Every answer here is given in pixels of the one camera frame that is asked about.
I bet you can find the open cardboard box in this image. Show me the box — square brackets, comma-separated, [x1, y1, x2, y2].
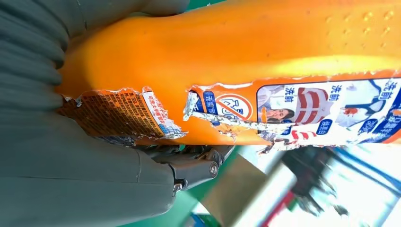
[200, 153, 283, 227]

